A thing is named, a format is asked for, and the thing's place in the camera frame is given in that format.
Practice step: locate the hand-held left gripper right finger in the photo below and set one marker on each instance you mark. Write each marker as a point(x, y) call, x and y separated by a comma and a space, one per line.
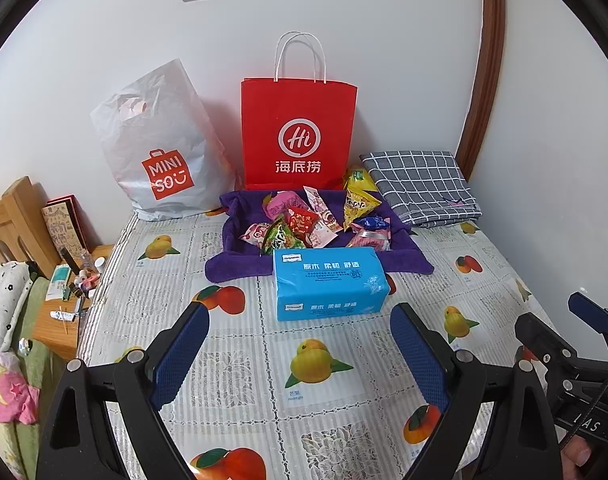
point(418, 355)

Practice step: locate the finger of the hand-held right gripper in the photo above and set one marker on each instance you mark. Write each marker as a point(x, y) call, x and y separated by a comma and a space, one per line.
point(588, 310)
point(538, 334)

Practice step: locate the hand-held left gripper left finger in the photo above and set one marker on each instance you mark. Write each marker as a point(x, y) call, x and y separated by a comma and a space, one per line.
point(181, 355)

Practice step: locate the small pink triangular packet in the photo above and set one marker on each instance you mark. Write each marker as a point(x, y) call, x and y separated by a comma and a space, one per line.
point(371, 240)

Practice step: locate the blue foil candy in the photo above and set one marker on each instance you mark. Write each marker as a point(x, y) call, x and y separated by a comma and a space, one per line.
point(372, 223)

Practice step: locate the pink and red snack packet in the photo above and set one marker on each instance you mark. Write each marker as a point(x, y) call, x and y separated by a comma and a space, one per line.
point(254, 234)

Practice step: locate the pink patterned snack packet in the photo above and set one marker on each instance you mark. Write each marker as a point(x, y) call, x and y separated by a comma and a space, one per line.
point(320, 205)

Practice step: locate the pink and yellow snack packet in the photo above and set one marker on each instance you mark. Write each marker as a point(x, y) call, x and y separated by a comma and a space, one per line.
point(283, 202)

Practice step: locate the person's right hand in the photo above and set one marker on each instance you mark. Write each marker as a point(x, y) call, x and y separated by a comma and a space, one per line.
point(576, 460)

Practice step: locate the purple towel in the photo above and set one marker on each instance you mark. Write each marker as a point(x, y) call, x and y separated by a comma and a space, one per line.
point(239, 265)

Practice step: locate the blue tissue pack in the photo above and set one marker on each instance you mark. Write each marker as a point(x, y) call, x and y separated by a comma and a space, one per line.
point(329, 285)

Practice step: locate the wooden nightstand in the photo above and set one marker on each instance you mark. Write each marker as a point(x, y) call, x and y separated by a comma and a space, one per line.
point(59, 340)

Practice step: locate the white tube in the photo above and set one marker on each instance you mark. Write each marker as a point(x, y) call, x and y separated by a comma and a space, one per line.
point(64, 315)

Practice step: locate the green bedsheet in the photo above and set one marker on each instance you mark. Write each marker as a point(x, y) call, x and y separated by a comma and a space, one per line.
point(44, 325)

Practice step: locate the teal and white tube box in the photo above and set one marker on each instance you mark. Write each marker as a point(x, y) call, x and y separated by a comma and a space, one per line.
point(59, 282)

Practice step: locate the grey checked folded cloth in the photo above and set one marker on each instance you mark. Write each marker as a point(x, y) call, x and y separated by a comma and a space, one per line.
point(413, 185)

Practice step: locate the red edged patterned box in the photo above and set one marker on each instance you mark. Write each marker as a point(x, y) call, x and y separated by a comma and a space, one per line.
point(64, 225)

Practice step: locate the pink cloth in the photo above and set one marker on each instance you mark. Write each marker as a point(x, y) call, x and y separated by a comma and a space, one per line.
point(9, 390)

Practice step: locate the yellow and green snack packet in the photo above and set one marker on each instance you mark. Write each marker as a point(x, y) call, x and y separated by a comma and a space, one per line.
point(360, 179)

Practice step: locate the white flower print pillow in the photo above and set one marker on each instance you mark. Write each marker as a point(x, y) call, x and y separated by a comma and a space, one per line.
point(4, 300)

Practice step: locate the white plastic shopping bag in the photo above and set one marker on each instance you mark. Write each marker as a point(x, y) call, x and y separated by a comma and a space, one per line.
point(154, 125)

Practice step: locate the red paper bag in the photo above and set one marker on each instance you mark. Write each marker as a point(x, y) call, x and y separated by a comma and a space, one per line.
point(294, 102)

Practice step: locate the brown wooden door frame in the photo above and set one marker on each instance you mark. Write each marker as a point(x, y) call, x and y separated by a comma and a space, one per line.
point(486, 60)

